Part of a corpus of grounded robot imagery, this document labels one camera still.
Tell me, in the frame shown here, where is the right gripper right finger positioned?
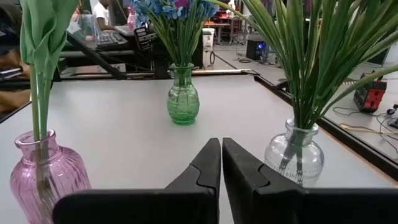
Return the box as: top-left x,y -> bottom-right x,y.
222,137 -> 398,224

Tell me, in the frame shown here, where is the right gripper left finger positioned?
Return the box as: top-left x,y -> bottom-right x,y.
52,138 -> 222,224

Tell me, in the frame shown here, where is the blue artificial flower bunch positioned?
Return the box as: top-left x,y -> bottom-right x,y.
155,0 -> 200,67
177,0 -> 221,67
132,0 -> 187,67

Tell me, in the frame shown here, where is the green artificial flower stem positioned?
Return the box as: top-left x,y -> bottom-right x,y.
30,0 -> 79,147

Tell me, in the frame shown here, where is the clear glass vase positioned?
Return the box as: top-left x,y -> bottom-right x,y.
264,117 -> 325,188

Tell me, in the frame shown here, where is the pink ribbed glass vase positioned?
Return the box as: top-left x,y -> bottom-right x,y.
9,128 -> 93,224

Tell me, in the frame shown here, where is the green glass vase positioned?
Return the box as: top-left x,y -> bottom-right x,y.
166,63 -> 200,126

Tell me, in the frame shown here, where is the red and black box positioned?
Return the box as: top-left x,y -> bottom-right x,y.
353,70 -> 388,113

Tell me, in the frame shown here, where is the black computer tower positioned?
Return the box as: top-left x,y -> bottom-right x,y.
246,34 -> 271,62

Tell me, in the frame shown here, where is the black computer keyboard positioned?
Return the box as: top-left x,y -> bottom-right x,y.
96,32 -> 129,48

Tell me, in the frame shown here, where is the white trash bin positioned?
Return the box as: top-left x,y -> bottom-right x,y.
201,27 -> 216,52

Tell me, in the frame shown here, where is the pink bottle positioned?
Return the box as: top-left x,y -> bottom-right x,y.
126,4 -> 137,30

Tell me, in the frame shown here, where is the clear plastic container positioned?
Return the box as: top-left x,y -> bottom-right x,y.
73,14 -> 97,41

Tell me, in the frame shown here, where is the person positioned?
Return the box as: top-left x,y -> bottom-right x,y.
93,0 -> 116,32
0,4 -> 32,114

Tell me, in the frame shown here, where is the black table frame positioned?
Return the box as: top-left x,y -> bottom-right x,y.
0,30 -> 398,183

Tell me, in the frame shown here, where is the yellow floor cable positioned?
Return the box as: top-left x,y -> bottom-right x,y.
338,122 -> 398,135

